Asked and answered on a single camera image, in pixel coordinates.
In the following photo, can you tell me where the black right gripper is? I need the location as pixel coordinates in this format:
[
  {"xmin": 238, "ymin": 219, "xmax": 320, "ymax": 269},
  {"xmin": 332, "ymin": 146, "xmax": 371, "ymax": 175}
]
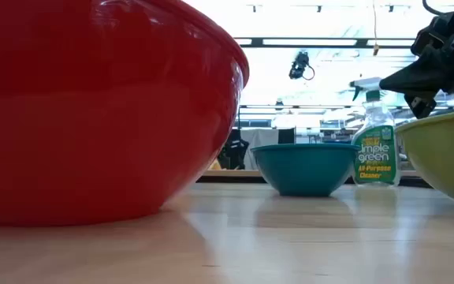
[{"xmin": 379, "ymin": 0, "xmax": 454, "ymax": 120}]

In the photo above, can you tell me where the large red bowl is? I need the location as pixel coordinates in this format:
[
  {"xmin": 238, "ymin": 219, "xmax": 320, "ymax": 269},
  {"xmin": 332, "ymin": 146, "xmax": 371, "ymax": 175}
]
[{"xmin": 0, "ymin": 0, "xmax": 251, "ymax": 228}]

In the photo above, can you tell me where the lime green bowl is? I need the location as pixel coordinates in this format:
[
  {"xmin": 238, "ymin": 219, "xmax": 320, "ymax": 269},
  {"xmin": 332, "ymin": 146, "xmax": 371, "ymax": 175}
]
[{"xmin": 394, "ymin": 109, "xmax": 454, "ymax": 209}]

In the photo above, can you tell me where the Simple Green spray bottle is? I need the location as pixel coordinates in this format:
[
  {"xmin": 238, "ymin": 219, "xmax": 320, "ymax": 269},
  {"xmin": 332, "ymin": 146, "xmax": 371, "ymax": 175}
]
[{"xmin": 348, "ymin": 77, "xmax": 402, "ymax": 188}]

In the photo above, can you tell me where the black ceiling beam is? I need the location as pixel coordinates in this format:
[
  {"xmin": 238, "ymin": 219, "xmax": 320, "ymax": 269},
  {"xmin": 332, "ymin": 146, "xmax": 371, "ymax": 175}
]
[{"xmin": 233, "ymin": 36, "xmax": 418, "ymax": 49}]

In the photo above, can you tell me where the teal bowl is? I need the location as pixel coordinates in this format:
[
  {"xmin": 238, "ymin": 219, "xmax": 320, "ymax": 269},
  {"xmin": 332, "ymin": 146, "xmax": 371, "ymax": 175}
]
[{"xmin": 250, "ymin": 143, "xmax": 360, "ymax": 197}]

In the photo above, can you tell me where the black box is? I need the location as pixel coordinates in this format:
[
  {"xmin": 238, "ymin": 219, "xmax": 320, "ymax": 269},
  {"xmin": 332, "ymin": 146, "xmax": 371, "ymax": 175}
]
[{"xmin": 277, "ymin": 126, "xmax": 297, "ymax": 145}]

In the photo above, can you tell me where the hanging ceiling cable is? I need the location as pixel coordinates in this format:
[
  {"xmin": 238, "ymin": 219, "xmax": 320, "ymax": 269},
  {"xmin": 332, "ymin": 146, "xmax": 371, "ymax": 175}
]
[{"xmin": 371, "ymin": 0, "xmax": 381, "ymax": 57}]

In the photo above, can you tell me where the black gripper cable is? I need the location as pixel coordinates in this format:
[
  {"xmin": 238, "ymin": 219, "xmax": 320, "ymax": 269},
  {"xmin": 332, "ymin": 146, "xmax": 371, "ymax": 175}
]
[{"xmin": 422, "ymin": 0, "xmax": 448, "ymax": 17}]

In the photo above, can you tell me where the black hanging camera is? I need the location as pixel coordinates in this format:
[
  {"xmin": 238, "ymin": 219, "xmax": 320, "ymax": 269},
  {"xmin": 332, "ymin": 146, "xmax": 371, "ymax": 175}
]
[{"xmin": 288, "ymin": 50, "xmax": 315, "ymax": 81}]

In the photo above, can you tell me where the black table frame rail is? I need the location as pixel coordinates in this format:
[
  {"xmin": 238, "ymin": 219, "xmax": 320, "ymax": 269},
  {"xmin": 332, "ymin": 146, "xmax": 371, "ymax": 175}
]
[{"xmin": 197, "ymin": 169, "xmax": 433, "ymax": 188}]

